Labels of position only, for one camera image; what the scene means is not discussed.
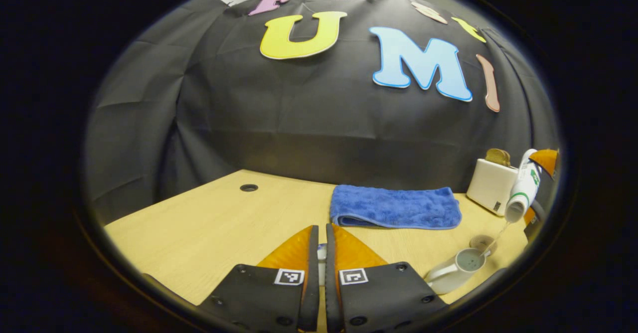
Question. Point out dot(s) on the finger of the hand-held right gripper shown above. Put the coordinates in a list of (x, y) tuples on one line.
[(546, 161), (530, 217)]

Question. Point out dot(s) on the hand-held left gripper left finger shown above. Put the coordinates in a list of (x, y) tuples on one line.
[(311, 283)]

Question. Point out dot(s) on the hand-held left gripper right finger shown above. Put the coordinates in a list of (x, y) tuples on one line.
[(330, 283)]

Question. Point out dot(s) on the white green-label water bottle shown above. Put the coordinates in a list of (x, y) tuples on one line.
[(521, 193)]

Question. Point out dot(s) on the round brown coaster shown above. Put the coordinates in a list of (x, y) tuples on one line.
[(481, 242)]

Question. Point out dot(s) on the white ceramic teacup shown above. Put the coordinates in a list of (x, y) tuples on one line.
[(451, 275)]

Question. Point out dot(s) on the brown bread slice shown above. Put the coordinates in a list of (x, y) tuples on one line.
[(507, 160), (496, 157)]

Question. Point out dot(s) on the white toaster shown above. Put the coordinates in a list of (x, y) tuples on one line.
[(491, 188)]

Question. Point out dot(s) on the blue towel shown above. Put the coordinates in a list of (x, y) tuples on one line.
[(394, 207)]

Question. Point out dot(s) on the black backdrop cloth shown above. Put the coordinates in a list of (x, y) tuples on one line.
[(309, 113)]

